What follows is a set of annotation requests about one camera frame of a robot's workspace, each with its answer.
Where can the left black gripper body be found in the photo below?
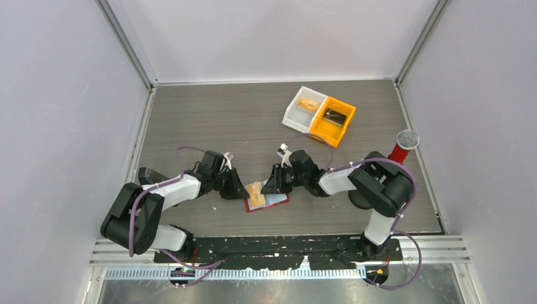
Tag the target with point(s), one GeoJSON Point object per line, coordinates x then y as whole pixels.
{"type": "Point", "coordinates": [221, 183]}

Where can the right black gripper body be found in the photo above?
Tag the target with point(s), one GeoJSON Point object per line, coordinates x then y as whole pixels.
{"type": "Point", "coordinates": [290, 178]}

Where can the red card holder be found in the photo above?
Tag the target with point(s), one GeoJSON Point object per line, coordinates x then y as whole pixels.
{"type": "Point", "coordinates": [272, 200]}

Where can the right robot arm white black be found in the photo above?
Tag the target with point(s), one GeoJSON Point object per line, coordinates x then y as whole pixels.
{"type": "Point", "coordinates": [379, 228]}

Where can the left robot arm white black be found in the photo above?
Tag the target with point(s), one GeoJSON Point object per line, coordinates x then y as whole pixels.
{"type": "Point", "coordinates": [133, 221]}

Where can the black card in orange bin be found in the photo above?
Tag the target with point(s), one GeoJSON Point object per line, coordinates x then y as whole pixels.
{"type": "Point", "coordinates": [334, 117]}

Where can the orange card in white bin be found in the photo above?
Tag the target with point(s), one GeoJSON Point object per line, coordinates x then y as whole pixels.
{"type": "Point", "coordinates": [308, 104]}

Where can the white plastic bin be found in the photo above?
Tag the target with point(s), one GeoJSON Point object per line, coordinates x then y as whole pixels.
{"type": "Point", "coordinates": [301, 119]}

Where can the orange plastic bin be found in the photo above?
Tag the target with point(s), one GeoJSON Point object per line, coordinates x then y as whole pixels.
{"type": "Point", "coordinates": [333, 134]}

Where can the red microphone on black stand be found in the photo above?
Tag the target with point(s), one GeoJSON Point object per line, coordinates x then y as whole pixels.
{"type": "Point", "coordinates": [405, 144]}

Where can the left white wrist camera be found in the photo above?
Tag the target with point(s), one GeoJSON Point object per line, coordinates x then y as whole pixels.
{"type": "Point", "coordinates": [228, 156]}

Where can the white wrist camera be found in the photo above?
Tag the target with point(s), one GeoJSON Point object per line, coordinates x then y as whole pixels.
{"type": "Point", "coordinates": [228, 156]}
{"type": "Point", "coordinates": [284, 153]}

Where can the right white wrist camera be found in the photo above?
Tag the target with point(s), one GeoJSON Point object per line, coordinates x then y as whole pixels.
{"type": "Point", "coordinates": [284, 153]}

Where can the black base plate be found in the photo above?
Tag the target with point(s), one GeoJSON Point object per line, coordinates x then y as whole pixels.
{"type": "Point", "coordinates": [324, 252]}

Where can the aluminium front rail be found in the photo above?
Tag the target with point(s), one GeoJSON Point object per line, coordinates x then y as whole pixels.
{"type": "Point", "coordinates": [115, 263]}

